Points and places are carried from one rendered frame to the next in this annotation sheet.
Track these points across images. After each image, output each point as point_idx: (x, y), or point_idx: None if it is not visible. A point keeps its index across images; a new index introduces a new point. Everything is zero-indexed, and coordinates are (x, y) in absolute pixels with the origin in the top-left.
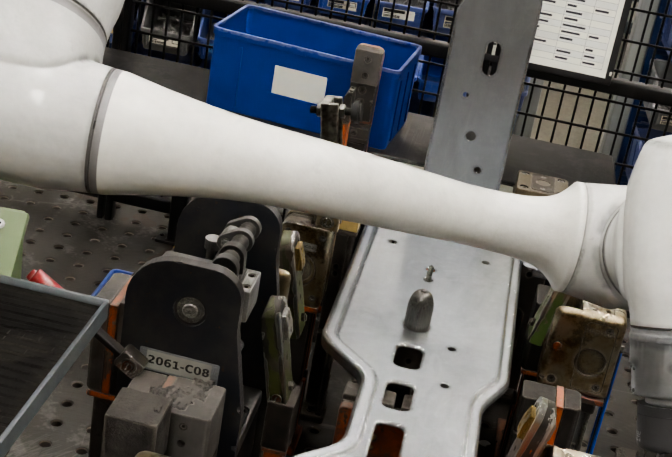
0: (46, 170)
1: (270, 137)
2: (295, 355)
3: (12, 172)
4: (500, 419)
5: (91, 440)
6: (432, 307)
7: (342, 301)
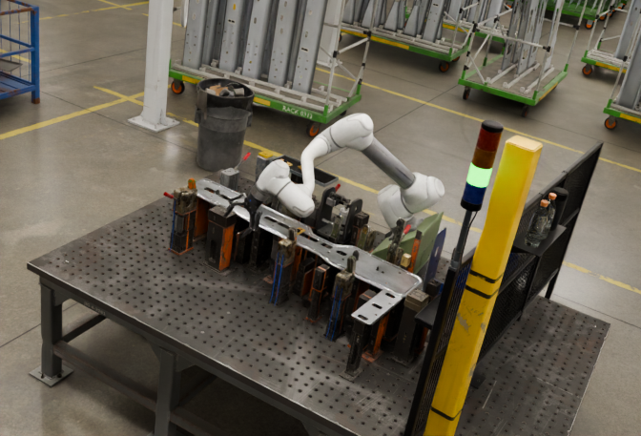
0: None
1: (306, 149)
2: None
3: None
4: (382, 351)
5: None
6: (353, 254)
7: (366, 252)
